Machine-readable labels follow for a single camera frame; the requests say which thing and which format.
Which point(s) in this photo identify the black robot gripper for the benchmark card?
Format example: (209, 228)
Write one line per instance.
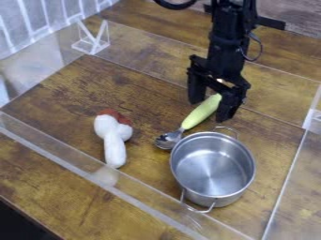
(234, 19)

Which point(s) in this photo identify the green handled metal spoon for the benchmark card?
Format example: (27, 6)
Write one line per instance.
(167, 140)

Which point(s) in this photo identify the stainless steel pot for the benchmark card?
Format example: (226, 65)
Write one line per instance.
(213, 167)

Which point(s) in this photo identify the white red plush mushroom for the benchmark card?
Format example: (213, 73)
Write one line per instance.
(112, 127)

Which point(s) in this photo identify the clear acrylic front barrier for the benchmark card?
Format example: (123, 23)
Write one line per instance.
(84, 200)

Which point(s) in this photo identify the black wall strip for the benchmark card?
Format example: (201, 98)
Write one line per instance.
(271, 23)

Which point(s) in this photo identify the clear acrylic triangle bracket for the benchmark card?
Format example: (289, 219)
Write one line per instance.
(90, 44)

